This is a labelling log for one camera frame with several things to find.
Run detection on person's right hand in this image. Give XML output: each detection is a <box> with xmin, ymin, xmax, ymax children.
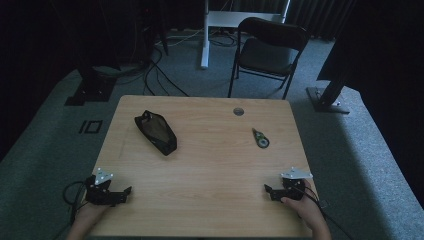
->
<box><xmin>280</xmin><ymin>179</ymin><xmax>323</xmax><ymax>230</ymax></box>

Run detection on white metal desk frame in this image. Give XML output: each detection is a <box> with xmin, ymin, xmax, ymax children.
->
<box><xmin>200</xmin><ymin>0</ymin><xmax>292</xmax><ymax>70</ymax></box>

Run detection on black mesh pencil pouch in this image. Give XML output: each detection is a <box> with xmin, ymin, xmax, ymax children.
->
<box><xmin>134</xmin><ymin>109</ymin><xmax>178</xmax><ymax>157</ymax></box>

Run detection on black stand base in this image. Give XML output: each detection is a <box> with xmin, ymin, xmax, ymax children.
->
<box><xmin>306</xmin><ymin>74</ymin><xmax>351</xmax><ymax>115</ymax></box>
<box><xmin>64</xmin><ymin>64</ymin><xmax>118</xmax><ymax>107</ymax></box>

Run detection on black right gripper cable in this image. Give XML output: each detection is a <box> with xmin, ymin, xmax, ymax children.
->
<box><xmin>299</xmin><ymin>185</ymin><xmax>355</xmax><ymax>240</ymax></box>

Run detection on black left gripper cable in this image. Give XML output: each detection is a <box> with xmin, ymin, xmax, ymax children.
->
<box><xmin>62</xmin><ymin>180</ymin><xmax>88</xmax><ymax>225</ymax></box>

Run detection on dark curtain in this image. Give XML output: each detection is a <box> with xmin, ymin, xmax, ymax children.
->
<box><xmin>288</xmin><ymin>0</ymin><xmax>356</xmax><ymax>42</ymax></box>

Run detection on black floor cables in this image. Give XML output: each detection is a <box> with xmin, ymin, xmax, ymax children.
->
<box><xmin>142</xmin><ymin>46</ymin><xmax>191</xmax><ymax>98</ymax></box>

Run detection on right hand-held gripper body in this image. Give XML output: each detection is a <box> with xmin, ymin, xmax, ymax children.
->
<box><xmin>278</xmin><ymin>167</ymin><xmax>314</xmax><ymax>202</ymax></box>

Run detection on person's left hand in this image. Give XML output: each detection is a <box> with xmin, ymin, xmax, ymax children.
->
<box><xmin>75</xmin><ymin>201</ymin><xmax>112</xmax><ymax>228</ymax></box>

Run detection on green correction tape dispenser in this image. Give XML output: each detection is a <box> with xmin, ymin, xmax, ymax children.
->
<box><xmin>251</xmin><ymin>127</ymin><xmax>270</xmax><ymax>149</ymax></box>

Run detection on white floor cable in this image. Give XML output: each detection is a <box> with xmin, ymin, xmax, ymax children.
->
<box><xmin>155</xmin><ymin>28</ymin><xmax>205</xmax><ymax>48</ymax></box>

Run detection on black folding chair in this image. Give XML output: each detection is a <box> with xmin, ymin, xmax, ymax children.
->
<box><xmin>227</xmin><ymin>17</ymin><xmax>311</xmax><ymax>100</ymax></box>

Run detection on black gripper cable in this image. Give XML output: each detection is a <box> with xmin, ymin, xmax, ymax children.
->
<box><xmin>299</xmin><ymin>185</ymin><xmax>355</xmax><ymax>240</ymax></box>
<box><xmin>62</xmin><ymin>180</ymin><xmax>88</xmax><ymax>225</ymax></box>

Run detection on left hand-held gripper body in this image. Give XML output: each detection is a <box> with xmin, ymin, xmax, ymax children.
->
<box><xmin>84</xmin><ymin>167</ymin><xmax>117</xmax><ymax>207</ymax></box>

